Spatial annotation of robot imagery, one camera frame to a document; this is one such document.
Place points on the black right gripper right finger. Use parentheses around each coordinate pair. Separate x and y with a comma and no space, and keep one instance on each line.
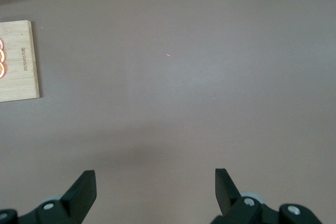
(228,197)

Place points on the wooden cutting board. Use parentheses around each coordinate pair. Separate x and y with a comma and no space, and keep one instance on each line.
(21,82)

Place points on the orange slice toy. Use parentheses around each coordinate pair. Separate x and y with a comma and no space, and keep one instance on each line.
(2,55)
(1,43)
(2,69)

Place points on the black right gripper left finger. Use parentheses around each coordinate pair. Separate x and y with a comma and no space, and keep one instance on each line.
(78,197)

